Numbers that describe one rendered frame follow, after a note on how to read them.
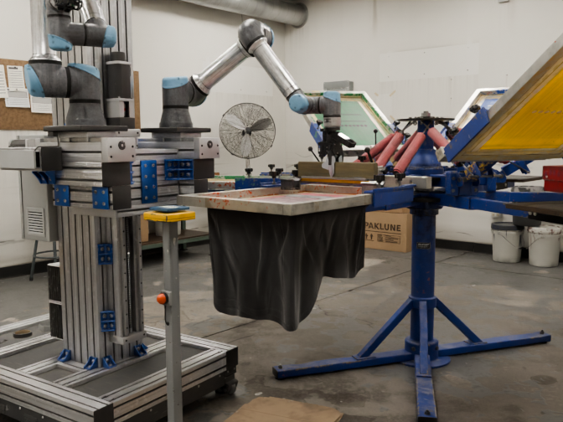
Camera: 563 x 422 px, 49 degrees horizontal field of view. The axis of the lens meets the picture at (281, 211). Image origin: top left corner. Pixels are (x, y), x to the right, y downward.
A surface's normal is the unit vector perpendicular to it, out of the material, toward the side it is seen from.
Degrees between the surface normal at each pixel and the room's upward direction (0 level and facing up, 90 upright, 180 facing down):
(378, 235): 90
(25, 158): 90
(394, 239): 90
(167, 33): 90
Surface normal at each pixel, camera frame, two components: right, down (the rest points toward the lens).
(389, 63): -0.66, 0.09
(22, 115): 0.75, 0.07
